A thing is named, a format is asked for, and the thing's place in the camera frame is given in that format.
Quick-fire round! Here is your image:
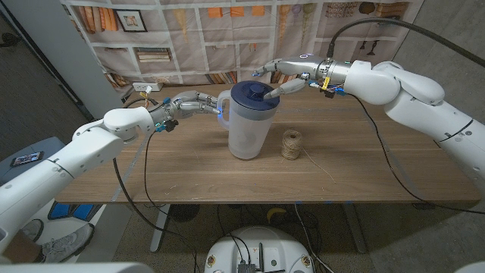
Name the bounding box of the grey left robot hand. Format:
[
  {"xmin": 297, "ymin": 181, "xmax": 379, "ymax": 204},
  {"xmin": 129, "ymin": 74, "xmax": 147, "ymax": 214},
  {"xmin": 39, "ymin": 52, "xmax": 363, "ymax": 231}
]
[{"xmin": 161, "ymin": 89, "xmax": 223, "ymax": 126}]

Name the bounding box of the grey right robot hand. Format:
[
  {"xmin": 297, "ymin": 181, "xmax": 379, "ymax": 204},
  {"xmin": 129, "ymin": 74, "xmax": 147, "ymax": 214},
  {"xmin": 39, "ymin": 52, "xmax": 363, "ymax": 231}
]
[{"xmin": 252, "ymin": 54, "xmax": 323, "ymax": 101}]

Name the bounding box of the dark blue pitcher lid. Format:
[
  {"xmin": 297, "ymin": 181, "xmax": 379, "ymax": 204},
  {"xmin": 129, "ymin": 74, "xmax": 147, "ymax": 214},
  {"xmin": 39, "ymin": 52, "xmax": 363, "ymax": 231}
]
[{"xmin": 230, "ymin": 80, "xmax": 280, "ymax": 111}]

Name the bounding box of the translucent plastic pitcher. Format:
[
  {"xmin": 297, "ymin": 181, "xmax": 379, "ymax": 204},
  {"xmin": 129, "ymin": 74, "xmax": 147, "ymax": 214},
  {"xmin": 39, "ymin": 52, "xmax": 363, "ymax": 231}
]
[{"xmin": 217, "ymin": 89, "xmax": 280, "ymax": 161}]

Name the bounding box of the white power strip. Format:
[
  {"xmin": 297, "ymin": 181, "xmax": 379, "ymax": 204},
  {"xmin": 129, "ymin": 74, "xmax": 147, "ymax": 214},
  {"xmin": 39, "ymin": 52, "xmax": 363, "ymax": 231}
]
[{"xmin": 132, "ymin": 81, "xmax": 164, "ymax": 93}]

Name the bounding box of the printed bookshelf backdrop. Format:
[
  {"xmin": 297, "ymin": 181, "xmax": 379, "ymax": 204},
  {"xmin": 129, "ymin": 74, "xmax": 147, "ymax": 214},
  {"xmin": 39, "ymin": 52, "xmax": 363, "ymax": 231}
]
[{"xmin": 60, "ymin": 0, "xmax": 425, "ymax": 99}]

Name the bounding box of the brown twine spool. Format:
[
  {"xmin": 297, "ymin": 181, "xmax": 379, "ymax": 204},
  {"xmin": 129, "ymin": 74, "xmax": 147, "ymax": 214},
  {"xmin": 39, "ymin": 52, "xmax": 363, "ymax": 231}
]
[{"xmin": 281, "ymin": 130, "xmax": 337, "ymax": 184}]

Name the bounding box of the black round fan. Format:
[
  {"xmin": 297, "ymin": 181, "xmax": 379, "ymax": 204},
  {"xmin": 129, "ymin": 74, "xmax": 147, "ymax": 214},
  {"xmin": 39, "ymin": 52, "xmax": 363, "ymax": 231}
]
[{"xmin": 169, "ymin": 203, "xmax": 201, "ymax": 223}]

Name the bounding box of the white table leg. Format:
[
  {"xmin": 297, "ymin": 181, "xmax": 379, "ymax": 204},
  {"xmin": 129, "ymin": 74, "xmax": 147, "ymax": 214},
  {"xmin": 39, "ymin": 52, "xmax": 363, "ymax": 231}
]
[{"xmin": 149, "ymin": 203, "xmax": 171, "ymax": 254}]

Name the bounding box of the yellow curved object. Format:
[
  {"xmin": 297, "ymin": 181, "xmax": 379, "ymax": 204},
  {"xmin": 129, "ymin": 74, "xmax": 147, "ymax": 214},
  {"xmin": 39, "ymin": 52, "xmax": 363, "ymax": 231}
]
[{"xmin": 266, "ymin": 207, "xmax": 288, "ymax": 224}]

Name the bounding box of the white board with blue patches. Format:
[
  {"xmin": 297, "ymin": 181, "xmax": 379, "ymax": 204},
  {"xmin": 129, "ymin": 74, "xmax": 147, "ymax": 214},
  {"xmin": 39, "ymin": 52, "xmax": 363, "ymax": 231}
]
[{"xmin": 22, "ymin": 200, "xmax": 132, "ymax": 263}]

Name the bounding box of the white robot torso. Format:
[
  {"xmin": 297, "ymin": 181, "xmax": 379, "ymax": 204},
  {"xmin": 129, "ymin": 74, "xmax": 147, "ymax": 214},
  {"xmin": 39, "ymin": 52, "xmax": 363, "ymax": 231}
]
[{"xmin": 203, "ymin": 226, "xmax": 314, "ymax": 273}]

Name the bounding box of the black smartphone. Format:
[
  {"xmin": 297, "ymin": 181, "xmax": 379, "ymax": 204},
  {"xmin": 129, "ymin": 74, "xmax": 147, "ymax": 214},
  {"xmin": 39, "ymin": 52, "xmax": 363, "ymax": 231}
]
[{"xmin": 10, "ymin": 151, "xmax": 45, "ymax": 168}]

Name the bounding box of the grey table leg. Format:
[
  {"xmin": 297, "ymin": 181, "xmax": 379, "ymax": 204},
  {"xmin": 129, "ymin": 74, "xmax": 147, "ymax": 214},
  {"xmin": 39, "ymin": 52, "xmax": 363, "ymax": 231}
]
[{"xmin": 343, "ymin": 203, "xmax": 368, "ymax": 254}]

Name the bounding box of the grey sneaker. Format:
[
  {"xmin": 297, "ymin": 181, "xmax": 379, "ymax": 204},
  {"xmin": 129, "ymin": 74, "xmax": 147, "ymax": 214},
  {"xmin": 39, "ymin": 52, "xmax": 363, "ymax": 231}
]
[
  {"xmin": 20, "ymin": 218, "xmax": 45, "ymax": 243},
  {"xmin": 39, "ymin": 223, "xmax": 95, "ymax": 264}
]

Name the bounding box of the person's bare leg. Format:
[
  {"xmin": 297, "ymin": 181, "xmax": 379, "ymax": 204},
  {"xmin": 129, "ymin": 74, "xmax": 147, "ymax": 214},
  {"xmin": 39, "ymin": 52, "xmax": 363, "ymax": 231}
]
[{"xmin": 2, "ymin": 229, "xmax": 42, "ymax": 264}]

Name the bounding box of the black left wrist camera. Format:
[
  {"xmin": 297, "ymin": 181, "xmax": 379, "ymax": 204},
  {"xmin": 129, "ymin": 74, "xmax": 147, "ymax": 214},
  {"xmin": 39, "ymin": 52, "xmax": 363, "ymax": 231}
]
[{"xmin": 155, "ymin": 119, "xmax": 180, "ymax": 133}]

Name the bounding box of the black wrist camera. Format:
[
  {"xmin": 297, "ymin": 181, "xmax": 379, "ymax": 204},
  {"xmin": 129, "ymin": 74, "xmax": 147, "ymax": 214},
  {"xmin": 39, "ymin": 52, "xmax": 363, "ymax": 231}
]
[
  {"xmin": 155, "ymin": 119, "xmax": 180, "ymax": 133},
  {"xmin": 324, "ymin": 86, "xmax": 348, "ymax": 99}
]

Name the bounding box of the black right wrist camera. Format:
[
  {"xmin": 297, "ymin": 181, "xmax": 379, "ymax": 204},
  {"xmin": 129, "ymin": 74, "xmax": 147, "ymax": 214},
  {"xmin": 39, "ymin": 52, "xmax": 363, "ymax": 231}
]
[{"xmin": 324, "ymin": 86, "xmax": 348, "ymax": 99}]

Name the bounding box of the thin black left arm wire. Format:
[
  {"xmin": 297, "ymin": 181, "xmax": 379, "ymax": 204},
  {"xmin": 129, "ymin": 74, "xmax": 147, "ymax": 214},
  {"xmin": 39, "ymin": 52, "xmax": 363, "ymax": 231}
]
[{"xmin": 142, "ymin": 130, "xmax": 171, "ymax": 219}]

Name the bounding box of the thin black arm wire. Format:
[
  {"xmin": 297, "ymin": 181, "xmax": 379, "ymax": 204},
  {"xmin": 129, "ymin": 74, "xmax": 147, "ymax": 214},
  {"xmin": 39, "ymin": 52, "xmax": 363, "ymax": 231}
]
[
  {"xmin": 142, "ymin": 130, "xmax": 171, "ymax": 219},
  {"xmin": 348, "ymin": 93, "xmax": 485, "ymax": 215}
]

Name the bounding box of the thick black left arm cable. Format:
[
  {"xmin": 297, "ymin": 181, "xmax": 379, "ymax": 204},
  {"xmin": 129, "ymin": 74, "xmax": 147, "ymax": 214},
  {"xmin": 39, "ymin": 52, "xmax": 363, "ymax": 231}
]
[{"xmin": 112, "ymin": 97, "xmax": 202, "ymax": 273}]

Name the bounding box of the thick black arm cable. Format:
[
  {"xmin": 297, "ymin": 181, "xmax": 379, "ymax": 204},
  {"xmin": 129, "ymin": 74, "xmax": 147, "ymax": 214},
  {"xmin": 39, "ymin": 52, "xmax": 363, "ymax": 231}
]
[
  {"xmin": 112, "ymin": 97, "xmax": 202, "ymax": 273},
  {"xmin": 326, "ymin": 17, "xmax": 485, "ymax": 68}
]

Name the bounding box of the thin black right arm wire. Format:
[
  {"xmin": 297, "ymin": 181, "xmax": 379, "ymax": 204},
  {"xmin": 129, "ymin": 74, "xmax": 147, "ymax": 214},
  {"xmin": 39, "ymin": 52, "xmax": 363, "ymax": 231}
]
[{"xmin": 348, "ymin": 93, "xmax": 485, "ymax": 215}]

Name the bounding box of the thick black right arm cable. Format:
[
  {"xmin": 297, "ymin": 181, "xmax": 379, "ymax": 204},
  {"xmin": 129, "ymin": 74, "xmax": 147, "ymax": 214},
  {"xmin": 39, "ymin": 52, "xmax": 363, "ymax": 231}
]
[{"xmin": 326, "ymin": 17, "xmax": 485, "ymax": 68}]

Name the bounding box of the black floor cable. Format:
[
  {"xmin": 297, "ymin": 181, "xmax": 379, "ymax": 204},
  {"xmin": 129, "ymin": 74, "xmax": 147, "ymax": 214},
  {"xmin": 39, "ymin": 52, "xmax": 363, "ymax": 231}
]
[{"xmin": 293, "ymin": 203, "xmax": 335, "ymax": 273}]

